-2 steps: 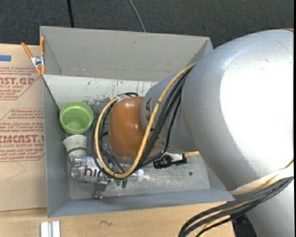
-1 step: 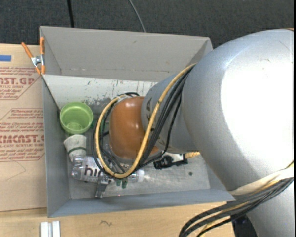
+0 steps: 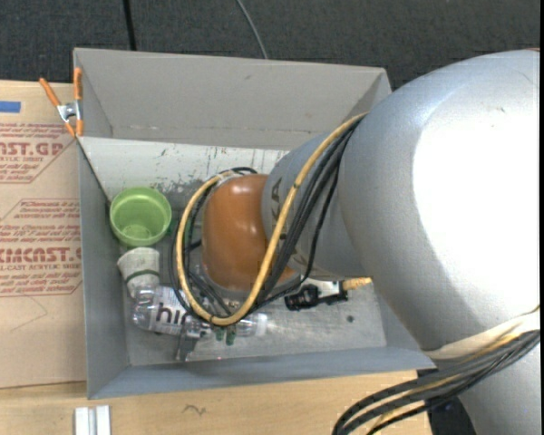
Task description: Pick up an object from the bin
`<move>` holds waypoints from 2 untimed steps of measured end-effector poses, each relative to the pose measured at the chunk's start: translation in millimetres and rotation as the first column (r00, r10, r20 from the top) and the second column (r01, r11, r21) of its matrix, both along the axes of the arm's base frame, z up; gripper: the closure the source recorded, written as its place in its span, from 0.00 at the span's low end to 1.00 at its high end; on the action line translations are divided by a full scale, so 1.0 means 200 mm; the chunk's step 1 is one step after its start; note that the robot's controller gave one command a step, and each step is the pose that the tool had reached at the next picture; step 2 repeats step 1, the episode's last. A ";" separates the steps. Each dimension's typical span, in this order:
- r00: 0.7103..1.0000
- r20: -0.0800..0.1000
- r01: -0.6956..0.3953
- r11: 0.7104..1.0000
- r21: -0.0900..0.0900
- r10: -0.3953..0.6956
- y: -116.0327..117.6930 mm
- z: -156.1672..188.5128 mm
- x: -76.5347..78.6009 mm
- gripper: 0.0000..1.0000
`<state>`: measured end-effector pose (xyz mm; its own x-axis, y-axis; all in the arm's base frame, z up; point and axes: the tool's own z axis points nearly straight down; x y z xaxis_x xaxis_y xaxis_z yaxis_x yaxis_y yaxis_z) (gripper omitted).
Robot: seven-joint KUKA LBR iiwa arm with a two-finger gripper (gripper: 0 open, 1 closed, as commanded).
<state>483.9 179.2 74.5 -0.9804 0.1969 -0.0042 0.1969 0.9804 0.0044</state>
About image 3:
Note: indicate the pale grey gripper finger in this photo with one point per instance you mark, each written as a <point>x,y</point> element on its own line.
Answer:
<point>185,348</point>

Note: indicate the clear plastic bottle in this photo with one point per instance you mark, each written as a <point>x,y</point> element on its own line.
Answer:
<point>161,313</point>

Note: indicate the white paper cup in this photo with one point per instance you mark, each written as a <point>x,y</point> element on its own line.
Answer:
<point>138,265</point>

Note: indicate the green plastic cup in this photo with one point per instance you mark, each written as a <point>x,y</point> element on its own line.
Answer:
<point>139,218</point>

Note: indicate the brown cardboard board red print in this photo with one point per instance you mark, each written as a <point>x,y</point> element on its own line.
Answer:
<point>36,324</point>

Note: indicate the grey metal bin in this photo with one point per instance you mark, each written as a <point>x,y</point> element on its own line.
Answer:
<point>172,102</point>

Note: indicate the black cylinder on white bracket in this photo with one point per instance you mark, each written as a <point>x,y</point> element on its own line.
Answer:
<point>303,298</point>

